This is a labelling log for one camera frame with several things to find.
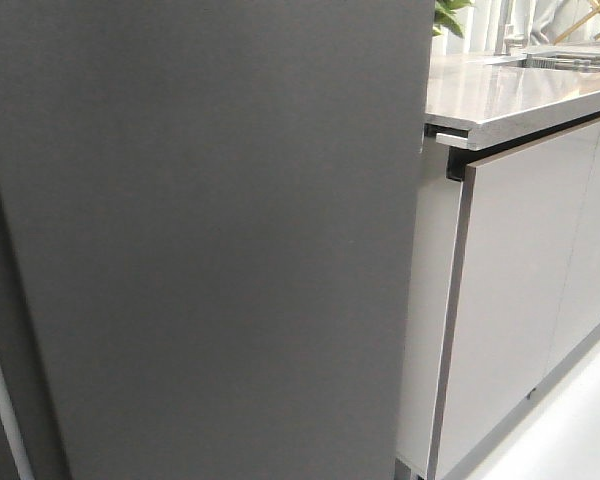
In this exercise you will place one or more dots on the dark grey fridge door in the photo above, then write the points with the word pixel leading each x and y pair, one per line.
pixel 206 225

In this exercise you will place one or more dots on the near grey cabinet door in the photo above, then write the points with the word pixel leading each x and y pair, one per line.
pixel 516 226

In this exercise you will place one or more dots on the grey cabinet door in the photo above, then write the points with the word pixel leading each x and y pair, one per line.
pixel 516 226
pixel 579 310

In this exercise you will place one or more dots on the far grey cabinet door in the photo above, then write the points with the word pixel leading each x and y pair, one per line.
pixel 579 310

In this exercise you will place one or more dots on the white cabinet side panel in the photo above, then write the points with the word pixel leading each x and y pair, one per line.
pixel 438 200

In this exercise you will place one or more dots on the grey stone countertop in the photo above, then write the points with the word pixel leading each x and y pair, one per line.
pixel 474 106

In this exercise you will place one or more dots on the green potted plant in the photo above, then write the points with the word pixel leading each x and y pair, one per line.
pixel 445 17

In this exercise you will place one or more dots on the steel kitchen faucet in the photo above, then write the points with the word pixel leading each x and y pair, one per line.
pixel 506 38

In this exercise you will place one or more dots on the steel kitchen sink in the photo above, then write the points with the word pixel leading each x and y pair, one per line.
pixel 558 60

